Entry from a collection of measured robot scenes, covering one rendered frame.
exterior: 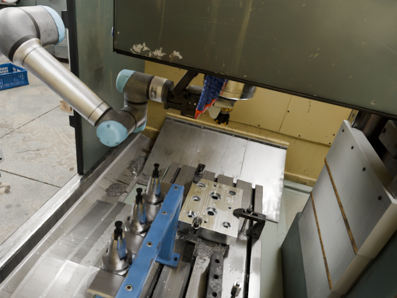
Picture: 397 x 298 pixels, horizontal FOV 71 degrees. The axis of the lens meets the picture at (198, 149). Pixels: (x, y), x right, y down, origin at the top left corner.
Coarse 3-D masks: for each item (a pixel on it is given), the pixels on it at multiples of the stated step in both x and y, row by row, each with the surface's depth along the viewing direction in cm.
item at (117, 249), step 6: (114, 240) 56; (120, 240) 56; (114, 246) 57; (120, 246) 57; (108, 252) 58; (114, 252) 57; (120, 252) 58; (126, 252) 60; (108, 258) 59; (114, 258) 58; (120, 258) 58; (126, 258) 60; (114, 264) 58; (120, 264) 59
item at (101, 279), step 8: (96, 272) 58; (104, 272) 58; (88, 280) 56; (96, 280) 56; (104, 280) 57; (112, 280) 57; (120, 280) 57; (88, 288) 55; (96, 288) 55; (104, 288) 55; (112, 288) 55; (104, 296) 54; (112, 296) 54
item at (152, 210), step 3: (147, 204) 77; (147, 207) 76; (150, 207) 76; (153, 207) 76; (156, 207) 76; (159, 207) 77; (147, 210) 75; (150, 210) 75; (153, 210) 75; (156, 210) 75; (147, 213) 74; (150, 213) 74; (153, 213) 74; (156, 213) 74; (150, 216) 73; (153, 216) 73; (153, 219) 73
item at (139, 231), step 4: (128, 216) 71; (148, 216) 72; (128, 220) 71; (148, 220) 71; (128, 224) 69; (148, 224) 71; (128, 228) 68; (132, 228) 68; (136, 228) 68; (140, 228) 68; (144, 228) 68; (148, 228) 69; (132, 232) 68; (136, 232) 67; (140, 232) 68; (144, 232) 68; (144, 236) 69
